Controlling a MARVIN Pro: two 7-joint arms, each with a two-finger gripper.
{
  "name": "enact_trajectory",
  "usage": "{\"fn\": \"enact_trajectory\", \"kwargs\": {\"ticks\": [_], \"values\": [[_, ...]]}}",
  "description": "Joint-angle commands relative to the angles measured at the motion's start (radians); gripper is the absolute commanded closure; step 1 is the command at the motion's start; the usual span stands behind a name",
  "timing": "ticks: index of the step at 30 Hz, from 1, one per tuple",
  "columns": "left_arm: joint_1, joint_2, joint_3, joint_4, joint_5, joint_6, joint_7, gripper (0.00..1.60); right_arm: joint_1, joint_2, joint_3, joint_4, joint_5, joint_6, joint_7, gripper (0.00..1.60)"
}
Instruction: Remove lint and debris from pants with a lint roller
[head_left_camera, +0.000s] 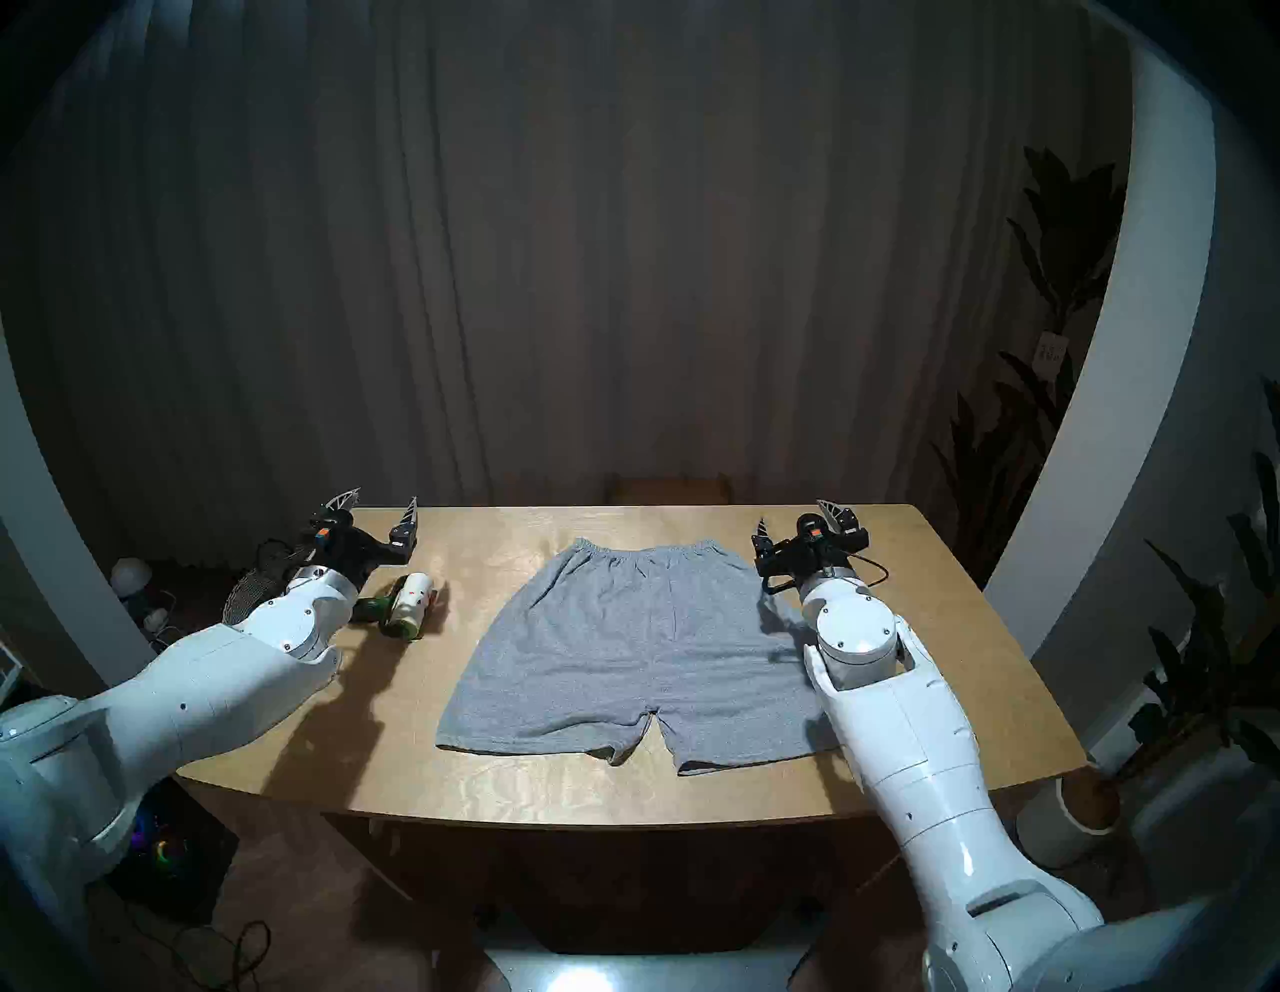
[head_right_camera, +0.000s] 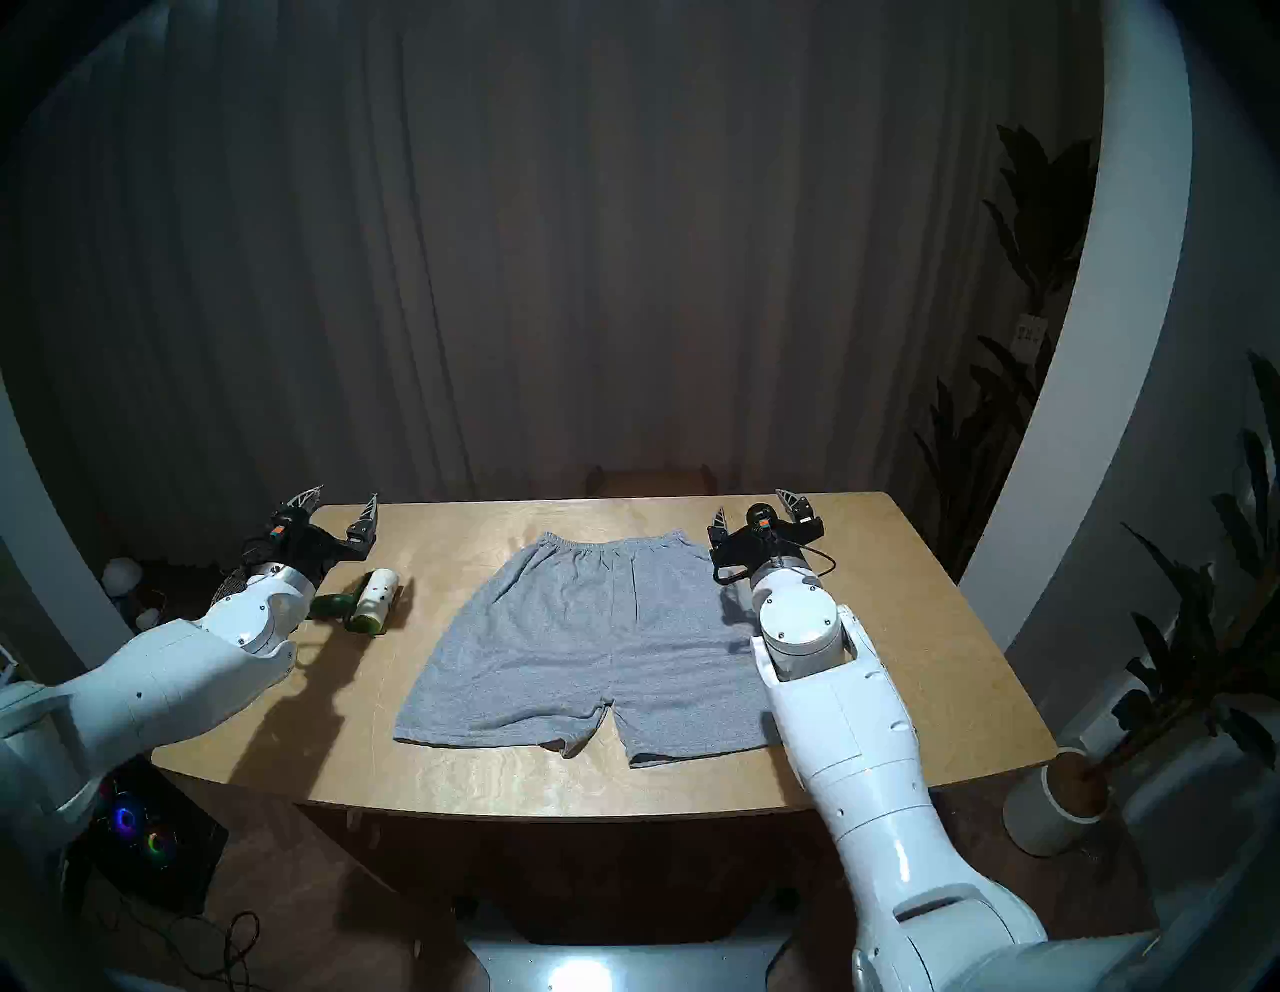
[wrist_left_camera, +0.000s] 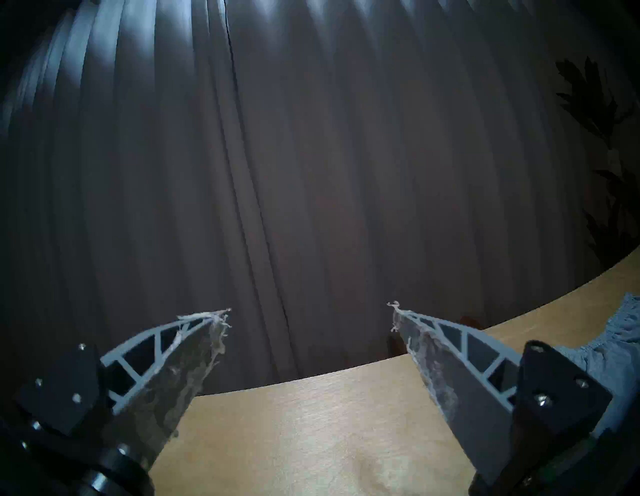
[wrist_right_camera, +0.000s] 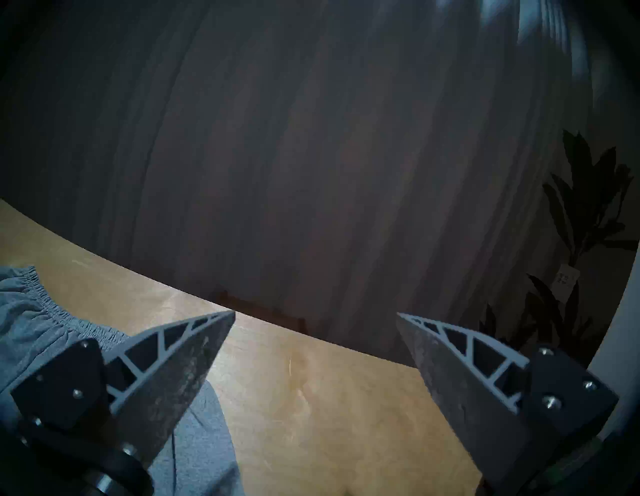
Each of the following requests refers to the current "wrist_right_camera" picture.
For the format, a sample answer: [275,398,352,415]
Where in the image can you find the grey shorts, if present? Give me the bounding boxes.
[0,266,242,496]

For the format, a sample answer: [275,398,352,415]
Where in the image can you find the grey curtain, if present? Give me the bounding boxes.
[0,0,591,368]

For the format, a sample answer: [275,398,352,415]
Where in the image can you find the tall dark leafy plant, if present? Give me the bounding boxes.
[477,129,640,366]

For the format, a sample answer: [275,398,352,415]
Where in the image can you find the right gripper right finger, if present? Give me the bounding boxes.
[396,312,620,496]

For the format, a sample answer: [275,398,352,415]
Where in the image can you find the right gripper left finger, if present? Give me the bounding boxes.
[10,310,237,496]

